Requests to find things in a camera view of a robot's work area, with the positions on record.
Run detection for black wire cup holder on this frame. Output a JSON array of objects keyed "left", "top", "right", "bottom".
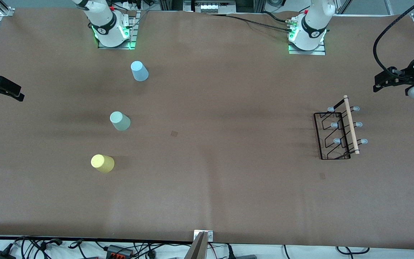
[{"left": 314, "top": 95, "right": 368, "bottom": 160}]

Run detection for pale green plastic cup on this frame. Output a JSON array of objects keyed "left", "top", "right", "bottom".
[{"left": 110, "top": 112, "right": 131, "bottom": 131}]

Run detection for yellow plastic cup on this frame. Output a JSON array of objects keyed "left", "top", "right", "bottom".
[{"left": 91, "top": 154, "right": 115, "bottom": 173}]

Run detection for light blue plastic cup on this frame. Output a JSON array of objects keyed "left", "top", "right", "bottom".
[{"left": 130, "top": 61, "right": 149, "bottom": 82}]

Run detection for white power strip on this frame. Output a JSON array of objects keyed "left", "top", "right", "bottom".
[{"left": 121, "top": 0, "right": 143, "bottom": 10}]

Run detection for grey power strip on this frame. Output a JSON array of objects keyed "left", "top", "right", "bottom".
[{"left": 184, "top": 0, "right": 236, "bottom": 15}]

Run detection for black orange connector block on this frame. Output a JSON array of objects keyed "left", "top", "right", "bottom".
[{"left": 106, "top": 245, "right": 134, "bottom": 258}]

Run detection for brown table mat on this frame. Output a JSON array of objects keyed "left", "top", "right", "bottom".
[{"left": 0, "top": 8, "right": 414, "bottom": 249}]

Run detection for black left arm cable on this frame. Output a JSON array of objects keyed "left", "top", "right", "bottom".
[{"left": 373, "top": 0, "right": 414, "bottom": 78}]

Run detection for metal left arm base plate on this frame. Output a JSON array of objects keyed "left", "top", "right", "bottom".
[{"left": 288, "top": 40, "right": 326, "bottom": 56}]

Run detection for thick black base cable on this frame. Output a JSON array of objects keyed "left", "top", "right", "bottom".
[{"left": 263, "top": 12, "right": 294, "bottom": 25}]

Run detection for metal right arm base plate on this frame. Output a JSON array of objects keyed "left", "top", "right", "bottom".
[{"left": 97, "top": 10, "right": 138, "bottom": 50}]

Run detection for thin black base cable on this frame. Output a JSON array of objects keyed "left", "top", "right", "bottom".
[{"left": 225, "top": 14, "right": 293, "bottom": 33}]

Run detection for tangled black cables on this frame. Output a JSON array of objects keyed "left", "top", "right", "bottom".
[{"left": 0, "top": 236, "right": 193, "bottom": 259}]

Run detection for black cable loop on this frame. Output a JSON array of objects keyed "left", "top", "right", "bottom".
[{"left": 336, "top": 246, "right": 370, "bottom": 255}]

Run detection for small metal bracket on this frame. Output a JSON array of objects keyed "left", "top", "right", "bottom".
[{"left": 194, "top": 230, "right": 213, "bottom": 242}]

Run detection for grey camera stand post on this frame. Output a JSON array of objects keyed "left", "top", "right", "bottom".
[{"left": 184, "top": 232, "right": 208, "bottom": 259}]

